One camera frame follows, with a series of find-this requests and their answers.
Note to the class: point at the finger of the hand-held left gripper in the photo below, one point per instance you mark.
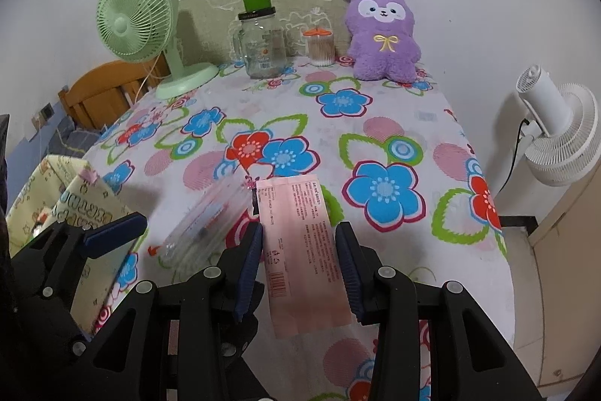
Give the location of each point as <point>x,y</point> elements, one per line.
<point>51,335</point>
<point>115,234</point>

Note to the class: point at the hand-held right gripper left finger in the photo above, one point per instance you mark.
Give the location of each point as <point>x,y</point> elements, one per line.
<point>249,269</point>

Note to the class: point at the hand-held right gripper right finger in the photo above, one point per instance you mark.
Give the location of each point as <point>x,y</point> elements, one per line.
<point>350,269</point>

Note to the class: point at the pink paper packet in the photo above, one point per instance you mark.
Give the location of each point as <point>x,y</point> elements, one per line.
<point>300,250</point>

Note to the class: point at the yellow printed fabric storage box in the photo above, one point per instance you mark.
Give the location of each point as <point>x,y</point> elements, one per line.
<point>70,194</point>

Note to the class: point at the clear plastic pouch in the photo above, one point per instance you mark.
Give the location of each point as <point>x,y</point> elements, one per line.
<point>206,222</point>

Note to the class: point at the grey plaid pillow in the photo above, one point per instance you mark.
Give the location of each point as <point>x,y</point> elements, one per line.
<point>77,138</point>

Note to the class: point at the wooden bed headboard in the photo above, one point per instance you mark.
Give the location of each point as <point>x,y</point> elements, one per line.
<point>103,91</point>

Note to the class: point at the floral tablecloth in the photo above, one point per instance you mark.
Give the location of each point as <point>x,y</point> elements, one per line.
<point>422,128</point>

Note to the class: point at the green desk fan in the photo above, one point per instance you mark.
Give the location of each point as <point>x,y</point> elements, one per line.
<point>131,20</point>

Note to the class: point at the glass jar mug black lid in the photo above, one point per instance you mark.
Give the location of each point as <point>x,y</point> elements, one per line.
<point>260,48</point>

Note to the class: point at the cotton swab jar orange lid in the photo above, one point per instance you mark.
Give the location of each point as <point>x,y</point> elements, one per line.
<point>320,48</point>

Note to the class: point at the beige cabinet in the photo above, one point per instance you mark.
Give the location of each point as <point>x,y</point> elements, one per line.
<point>573,279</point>

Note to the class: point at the purple plush rabbit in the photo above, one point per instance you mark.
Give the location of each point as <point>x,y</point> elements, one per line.
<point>382,44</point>

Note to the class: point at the white standing fan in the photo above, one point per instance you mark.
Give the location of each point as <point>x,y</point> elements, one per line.
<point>558,138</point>

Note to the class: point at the wall outlet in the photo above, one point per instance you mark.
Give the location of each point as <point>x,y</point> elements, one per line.
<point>43,117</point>

